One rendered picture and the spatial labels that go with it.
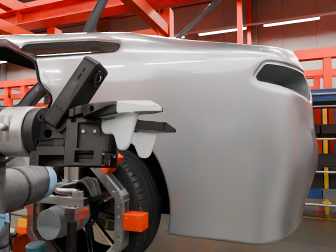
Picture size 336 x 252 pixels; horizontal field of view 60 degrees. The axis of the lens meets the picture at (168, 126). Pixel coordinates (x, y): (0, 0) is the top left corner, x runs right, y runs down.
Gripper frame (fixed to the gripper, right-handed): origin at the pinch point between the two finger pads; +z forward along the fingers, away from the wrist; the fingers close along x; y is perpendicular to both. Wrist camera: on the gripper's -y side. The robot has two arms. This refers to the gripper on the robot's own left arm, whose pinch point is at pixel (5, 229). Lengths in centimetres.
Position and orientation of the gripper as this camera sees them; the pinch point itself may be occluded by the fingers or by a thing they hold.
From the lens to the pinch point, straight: 146.1
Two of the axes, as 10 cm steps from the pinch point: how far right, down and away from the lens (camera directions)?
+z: -4.1, 0.5, 9.1
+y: 0.0, 10.0, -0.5
